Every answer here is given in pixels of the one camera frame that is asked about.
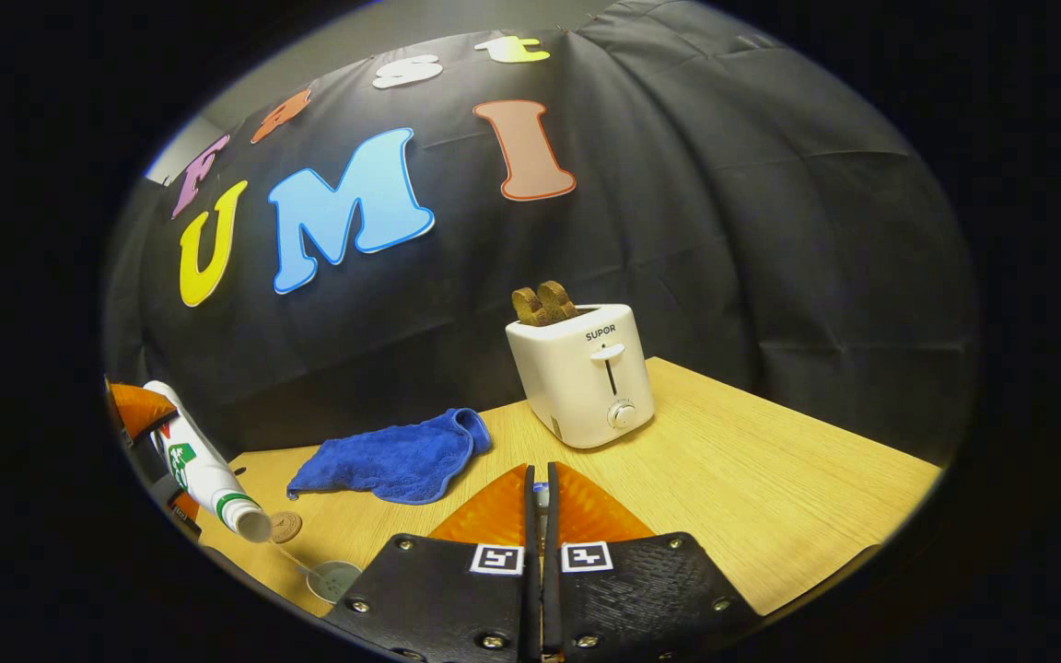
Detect white toaster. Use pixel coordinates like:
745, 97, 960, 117
505, 303, 658, 451

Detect blue towel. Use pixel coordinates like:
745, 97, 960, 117
286, 408, 494, 506

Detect brown bread slice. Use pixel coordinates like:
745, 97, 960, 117
537, 280, 580, 322
511, 286, 548, 329

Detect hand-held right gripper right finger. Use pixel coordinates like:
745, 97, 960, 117
543, 460, 764, 663

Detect black backdrop cloth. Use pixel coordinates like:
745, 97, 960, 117
105, 2, 981, 466

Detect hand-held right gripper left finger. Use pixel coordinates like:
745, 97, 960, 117
322, 462, 542, 663

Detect white green-label water bottle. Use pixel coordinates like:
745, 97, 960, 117
144, 379, 274, 543

